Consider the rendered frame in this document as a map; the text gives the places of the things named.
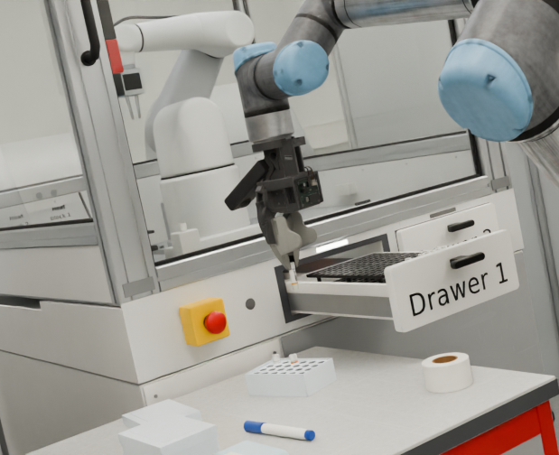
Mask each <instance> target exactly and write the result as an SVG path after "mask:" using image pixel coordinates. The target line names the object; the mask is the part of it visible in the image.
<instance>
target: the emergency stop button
mask: <svg viewBox="0 0 559 455"><path fill-rule="evenodd" d="M226 325H227V320H226V317H225V315H224V314H223V313H222V312H220V311H213V312H211V313H210V314H209V315H208V316H207V318H206V320H205V326H206V329H207V330H208V332H210V333H212V334H220V333H221V332H222V331H223V330H224V329H225V328H226Z"/></svg>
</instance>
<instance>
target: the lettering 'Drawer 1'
mask: <svg viewBox="0 0 559 455"><path fill-rule="evenodd" d="M498 266H499V267H500V272H501V277H502V281H500V282H499V284H501V283H504V282H507V281H508V279H506V280H504V274H503V270H502V264H501V263H498V264H497V265H496V267H498ZM487 274H488V273H485V274H484V275H483V274H481V280H482V284H483V290H486V288H485V283H484V276H485V275H487ZM472 280H476V282H477V283H475V284H473V285H470V282H471V281H472ZM478 284H479V281H478V279H477V278H476V277H472V278H471V279H470V280H469V289H470V292H471V293H478V292H479V291H480V289H478V291H476V292H474V291H473V290H472V289H471V287H473V286H475V285H478ZM450 288H451V290H452V294H453V296H454V299H455V301H457V300H458V288H459V290H460V293H461V297H462V298H464V297H465V281H463V282H462V291H461V287H460V285H459V284H458V283H456V295H455V292H454V290H453V288H452V286H450ZM441 291H444V292H445V294H444V295H441V296H440V297H439V300H438V301H439V304H440V305H441V306H444V305H445V304H446V303H447V304H448V303H449V298H448V293H447V291H446V290H445V289H440V290H439V291H438V293H439V292H441ZM433 294H435V292H432V293H431V295H430V293H429V294H428V299H429V303H430V308H431V310H432V309H433V306H432V301H431V297H432V295H433ZM416 295H419V296H420V297H421V298H422V301H423V308H422V309H421V310H420V311H419V312H417V313H415V307H414V303H413V298H412V297H413V296H416ZM444 296H446V301H445V303H441V298H442V297H444ZM409 297H410V302H411V306H412V311H413V315H414V316H416V315H419V314H421V313H422V312H423V311H424V308H425V300H424V297H423V295H422V294H421V293H419V292H416V293H413V294H410V295H409Z"/></svg>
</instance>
